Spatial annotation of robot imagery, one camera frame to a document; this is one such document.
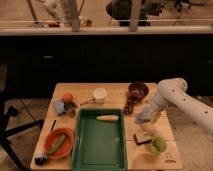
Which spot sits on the green cup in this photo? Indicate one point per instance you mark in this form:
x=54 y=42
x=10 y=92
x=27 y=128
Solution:
x=157 y=145

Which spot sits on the yellow corn cob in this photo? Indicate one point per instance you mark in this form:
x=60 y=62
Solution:
x=111 y=118

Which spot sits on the metal measuring cup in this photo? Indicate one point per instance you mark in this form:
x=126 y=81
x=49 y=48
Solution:
x=71 y=107

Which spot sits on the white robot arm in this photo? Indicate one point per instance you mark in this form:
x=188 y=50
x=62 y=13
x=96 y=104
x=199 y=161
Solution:
x=174 y=91

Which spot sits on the green plastic tray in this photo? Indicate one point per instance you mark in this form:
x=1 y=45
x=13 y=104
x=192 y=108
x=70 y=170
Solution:
x=99 y=145

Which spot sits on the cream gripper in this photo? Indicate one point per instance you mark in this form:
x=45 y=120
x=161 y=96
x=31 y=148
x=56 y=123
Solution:
x=154 y=117

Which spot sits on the black white brush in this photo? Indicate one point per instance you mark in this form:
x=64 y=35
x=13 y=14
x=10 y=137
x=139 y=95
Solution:
x=40 y=158

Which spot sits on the green cucumber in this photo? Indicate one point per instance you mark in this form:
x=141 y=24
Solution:
x=57 y=145

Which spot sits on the orange fruit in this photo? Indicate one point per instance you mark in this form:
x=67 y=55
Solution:
x=67 y=97

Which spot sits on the purple grapes bunch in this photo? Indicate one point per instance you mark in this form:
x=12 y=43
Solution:
x=129 y=106

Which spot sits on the light blue towel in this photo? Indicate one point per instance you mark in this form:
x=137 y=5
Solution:
x=144 y=115

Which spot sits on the orange bowl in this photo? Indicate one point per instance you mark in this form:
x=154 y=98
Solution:
x=65 y=148

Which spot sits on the dark red bowl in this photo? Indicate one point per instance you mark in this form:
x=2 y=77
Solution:
x=138 y=90

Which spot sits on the white cup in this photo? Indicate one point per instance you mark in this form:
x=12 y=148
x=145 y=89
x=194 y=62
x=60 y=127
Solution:
x=99 y=94

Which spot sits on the brown sponge block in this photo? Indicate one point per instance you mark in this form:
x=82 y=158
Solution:
x=142 y=138

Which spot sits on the wooden table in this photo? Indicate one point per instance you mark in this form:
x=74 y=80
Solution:
x=138 y=158

